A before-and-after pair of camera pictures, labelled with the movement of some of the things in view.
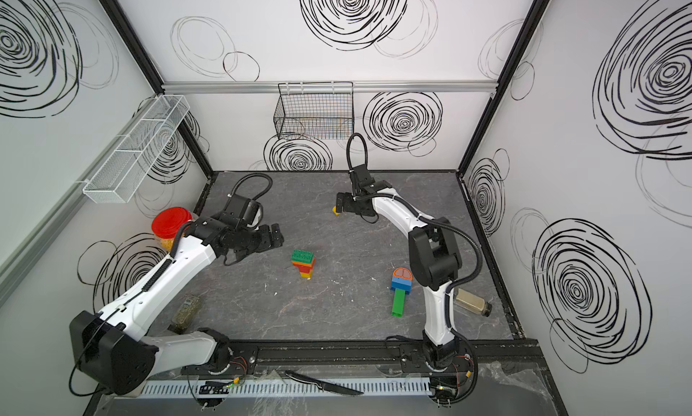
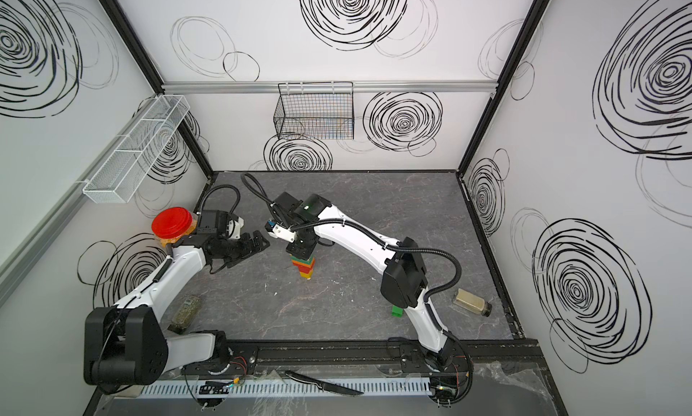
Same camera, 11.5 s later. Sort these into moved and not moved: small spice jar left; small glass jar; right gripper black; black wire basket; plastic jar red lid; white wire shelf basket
Moved: right gripper black
Not moved: small spice jar left; plastic jar red lid; small glass jar; black wire basket; white wire shelf basket
